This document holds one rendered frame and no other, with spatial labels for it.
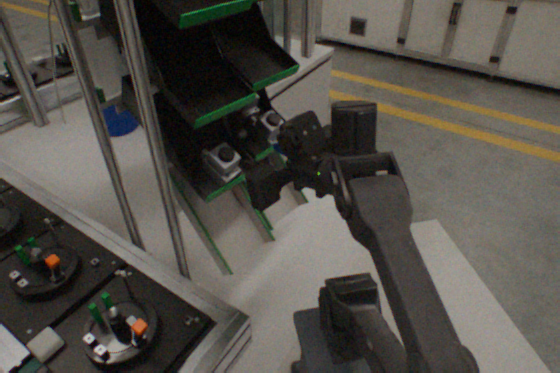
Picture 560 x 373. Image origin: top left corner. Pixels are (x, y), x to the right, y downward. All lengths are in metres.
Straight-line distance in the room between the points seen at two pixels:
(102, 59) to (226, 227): 0.84
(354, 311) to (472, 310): 0.54
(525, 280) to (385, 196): 2.03
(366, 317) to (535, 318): 1.79
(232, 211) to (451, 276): 0.58
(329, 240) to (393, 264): 0.71
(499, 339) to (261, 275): 0.56
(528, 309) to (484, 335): 1.29
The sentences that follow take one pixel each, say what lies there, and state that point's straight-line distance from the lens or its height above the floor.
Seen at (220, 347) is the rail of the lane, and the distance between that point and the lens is 0.82.
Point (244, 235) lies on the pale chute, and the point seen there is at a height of 1.02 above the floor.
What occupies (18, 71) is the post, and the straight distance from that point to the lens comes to 1.75.
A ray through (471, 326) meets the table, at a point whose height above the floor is 0.86.
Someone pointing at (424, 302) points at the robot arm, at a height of 1.36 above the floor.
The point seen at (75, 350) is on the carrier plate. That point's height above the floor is 0.97.
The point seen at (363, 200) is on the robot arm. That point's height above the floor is 1.39.
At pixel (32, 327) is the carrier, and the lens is 0.95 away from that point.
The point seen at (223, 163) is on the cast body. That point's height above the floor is 1.26.
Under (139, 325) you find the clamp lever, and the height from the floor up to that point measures 1.07.
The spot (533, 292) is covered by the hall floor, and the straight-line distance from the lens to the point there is 2.41.
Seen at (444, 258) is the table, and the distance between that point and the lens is 1.15.
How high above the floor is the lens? 1.68
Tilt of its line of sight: 37 degrees down
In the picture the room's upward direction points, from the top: straight up
